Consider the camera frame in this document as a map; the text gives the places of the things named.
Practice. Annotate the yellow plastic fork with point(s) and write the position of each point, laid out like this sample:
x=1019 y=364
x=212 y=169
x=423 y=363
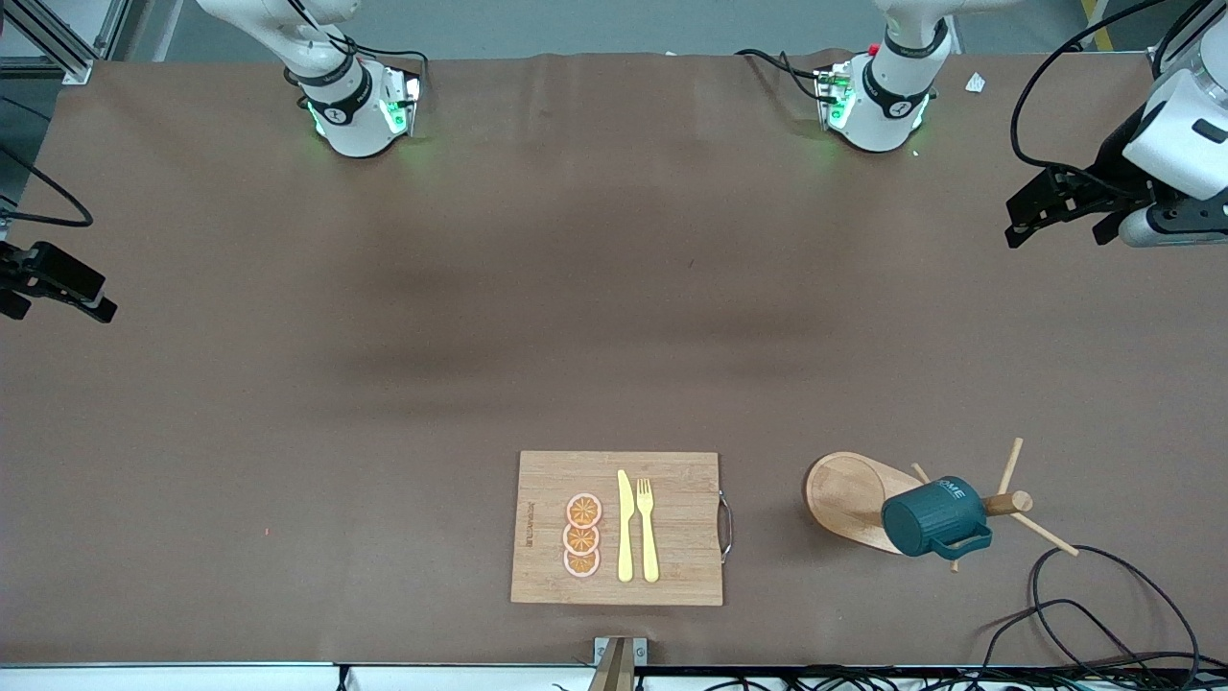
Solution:
x=649 y=547

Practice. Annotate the wooden mug tree stand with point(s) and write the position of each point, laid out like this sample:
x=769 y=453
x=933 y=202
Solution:
x=844 y=499

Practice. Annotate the dark teal ribbed cup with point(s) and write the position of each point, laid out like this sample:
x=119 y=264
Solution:
x=926 y=518

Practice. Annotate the grey metal bracket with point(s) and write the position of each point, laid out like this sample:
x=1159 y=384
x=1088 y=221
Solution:
x=602 y=649

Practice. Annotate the small white paper scrap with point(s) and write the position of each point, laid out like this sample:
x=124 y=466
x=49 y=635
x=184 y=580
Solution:
x=976 y=83

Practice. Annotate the toy orange slice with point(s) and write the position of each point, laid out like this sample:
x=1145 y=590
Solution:
x=583 y=510
x=580 y=540

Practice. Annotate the brown table cover sheet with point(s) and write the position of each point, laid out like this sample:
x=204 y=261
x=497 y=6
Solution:
x=288 y=432

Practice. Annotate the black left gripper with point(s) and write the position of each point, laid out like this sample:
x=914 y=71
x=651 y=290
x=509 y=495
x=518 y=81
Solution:
x=1116 y=154

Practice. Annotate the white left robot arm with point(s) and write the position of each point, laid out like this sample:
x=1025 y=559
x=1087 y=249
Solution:
x=887 y=115

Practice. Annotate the bamboo cutting board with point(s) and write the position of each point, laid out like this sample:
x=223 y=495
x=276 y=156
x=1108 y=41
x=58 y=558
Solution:
x=672 y=576

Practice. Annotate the yellow plastic knife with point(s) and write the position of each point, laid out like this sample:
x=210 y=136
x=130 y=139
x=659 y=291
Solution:
x=625 y=537

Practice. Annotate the metal upright post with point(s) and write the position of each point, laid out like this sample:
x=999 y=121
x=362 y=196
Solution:
x=614 y=674

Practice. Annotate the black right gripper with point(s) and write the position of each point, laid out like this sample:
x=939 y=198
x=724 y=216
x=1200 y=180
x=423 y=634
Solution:
x=38 y=270

